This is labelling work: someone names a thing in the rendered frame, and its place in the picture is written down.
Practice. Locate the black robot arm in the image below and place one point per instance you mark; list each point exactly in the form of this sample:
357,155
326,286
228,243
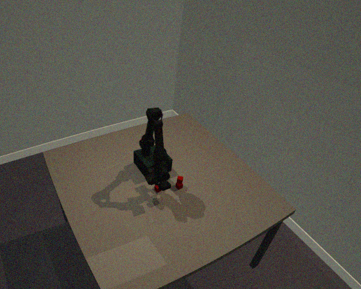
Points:
159,153

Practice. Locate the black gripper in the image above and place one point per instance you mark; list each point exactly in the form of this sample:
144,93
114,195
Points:
163,185

